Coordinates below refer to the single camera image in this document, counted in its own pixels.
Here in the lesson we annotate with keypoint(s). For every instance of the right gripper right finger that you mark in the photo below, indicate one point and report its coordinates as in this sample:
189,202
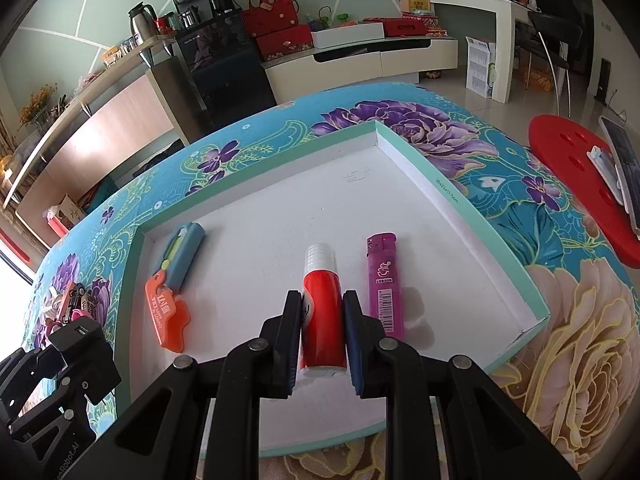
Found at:
444,419

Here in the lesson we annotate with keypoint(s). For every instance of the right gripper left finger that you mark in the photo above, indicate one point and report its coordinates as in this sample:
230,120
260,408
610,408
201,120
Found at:
201,419

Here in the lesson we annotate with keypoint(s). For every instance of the orange blue carrot knife toy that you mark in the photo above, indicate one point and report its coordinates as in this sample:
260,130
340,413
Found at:
169,314

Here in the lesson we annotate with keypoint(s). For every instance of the purple lighter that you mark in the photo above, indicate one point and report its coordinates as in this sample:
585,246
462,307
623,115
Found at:
385,302

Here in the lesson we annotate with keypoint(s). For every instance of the red eye drop bottle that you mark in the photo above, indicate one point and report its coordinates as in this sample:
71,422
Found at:
323,341

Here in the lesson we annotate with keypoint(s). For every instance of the salmon grey folding knife toy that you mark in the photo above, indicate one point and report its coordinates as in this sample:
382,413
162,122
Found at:
64,308

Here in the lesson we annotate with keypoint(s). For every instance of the black toy car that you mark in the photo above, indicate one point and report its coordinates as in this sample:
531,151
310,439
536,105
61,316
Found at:
81,303

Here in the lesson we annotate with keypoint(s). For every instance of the floral blue tablecloth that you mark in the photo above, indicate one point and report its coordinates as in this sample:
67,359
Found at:
577,380

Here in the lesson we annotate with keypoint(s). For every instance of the teal white box lid tray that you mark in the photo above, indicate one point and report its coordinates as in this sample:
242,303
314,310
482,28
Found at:
310,209

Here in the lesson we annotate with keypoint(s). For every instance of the red paper gift bag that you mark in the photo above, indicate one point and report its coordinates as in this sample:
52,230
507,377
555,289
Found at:
55,223

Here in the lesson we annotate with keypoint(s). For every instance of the red stool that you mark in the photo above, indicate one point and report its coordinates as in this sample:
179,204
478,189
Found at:
562,145

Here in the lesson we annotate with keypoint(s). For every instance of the wooden curved desk shelf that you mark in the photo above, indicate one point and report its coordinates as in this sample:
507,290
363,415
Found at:
147,93

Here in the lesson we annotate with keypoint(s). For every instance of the yellow flower vase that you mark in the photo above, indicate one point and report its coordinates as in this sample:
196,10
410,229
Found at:
38,100

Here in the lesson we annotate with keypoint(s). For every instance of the cream tv stand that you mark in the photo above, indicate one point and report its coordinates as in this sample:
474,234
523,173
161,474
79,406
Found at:
394,59

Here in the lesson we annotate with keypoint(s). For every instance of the black water dispenser cabinet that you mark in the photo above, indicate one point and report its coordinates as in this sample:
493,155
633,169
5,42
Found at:
223,60

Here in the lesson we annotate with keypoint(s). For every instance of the black chair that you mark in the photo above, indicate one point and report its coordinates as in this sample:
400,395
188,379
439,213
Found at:
555,40

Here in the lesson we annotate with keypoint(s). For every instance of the steel thermos jug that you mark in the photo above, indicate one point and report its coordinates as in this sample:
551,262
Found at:
142,21

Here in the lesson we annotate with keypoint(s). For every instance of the white flat box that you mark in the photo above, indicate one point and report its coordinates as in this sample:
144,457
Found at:
345,35

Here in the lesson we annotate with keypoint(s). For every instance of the red gift box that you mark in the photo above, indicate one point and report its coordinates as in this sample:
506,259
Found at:
285,42

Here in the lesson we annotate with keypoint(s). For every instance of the white side desk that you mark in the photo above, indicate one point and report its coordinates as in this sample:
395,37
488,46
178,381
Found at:
489,20

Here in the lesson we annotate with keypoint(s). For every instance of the red handbag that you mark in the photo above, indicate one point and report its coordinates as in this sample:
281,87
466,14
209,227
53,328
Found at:
269,16

